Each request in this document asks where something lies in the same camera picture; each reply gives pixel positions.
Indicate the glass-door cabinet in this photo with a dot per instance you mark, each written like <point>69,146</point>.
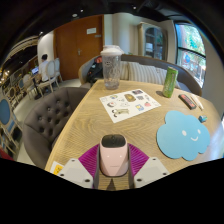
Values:
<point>153,41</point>

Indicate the white pen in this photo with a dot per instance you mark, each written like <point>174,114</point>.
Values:
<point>197,102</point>

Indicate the white sticker sheet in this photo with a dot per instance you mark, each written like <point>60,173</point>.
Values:
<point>130,105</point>

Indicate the clear shaker bottle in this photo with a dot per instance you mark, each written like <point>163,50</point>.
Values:
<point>111,68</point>

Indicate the grey curved sofa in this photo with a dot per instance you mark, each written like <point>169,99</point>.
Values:
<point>186,78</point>

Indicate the black backpack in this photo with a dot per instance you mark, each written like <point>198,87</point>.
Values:
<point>95,71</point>

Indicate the white door sign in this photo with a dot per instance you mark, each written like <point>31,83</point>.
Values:
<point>91,31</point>

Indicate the grey tufted armchair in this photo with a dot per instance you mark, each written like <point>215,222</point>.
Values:
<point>50,121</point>

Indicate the green drink can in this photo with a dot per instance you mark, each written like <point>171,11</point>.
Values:
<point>170,81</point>

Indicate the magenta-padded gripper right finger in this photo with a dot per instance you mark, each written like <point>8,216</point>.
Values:
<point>150,170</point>

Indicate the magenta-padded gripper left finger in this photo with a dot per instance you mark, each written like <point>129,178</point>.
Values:
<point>77,171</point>

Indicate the black-framed window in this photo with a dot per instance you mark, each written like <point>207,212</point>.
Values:
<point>190,53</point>

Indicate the red bag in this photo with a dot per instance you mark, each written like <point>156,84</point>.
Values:
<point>4,155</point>

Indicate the group of white chairs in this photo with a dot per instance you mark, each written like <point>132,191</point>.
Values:
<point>20,90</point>

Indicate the yellow label sticker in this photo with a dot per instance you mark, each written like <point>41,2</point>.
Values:
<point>57,168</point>

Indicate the blue cloud-shaped mouse pad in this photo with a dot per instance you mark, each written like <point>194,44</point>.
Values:
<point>183,136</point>

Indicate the brown wooden door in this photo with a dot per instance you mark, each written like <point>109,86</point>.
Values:
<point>71,50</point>

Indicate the small blue eraser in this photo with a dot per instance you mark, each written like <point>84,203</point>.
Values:
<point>202,118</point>

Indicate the pink computer mouse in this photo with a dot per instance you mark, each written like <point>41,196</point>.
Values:
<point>114,156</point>

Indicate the person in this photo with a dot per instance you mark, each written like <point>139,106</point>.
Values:
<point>43,68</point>

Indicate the black flat case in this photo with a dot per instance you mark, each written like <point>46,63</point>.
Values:
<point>187,101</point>

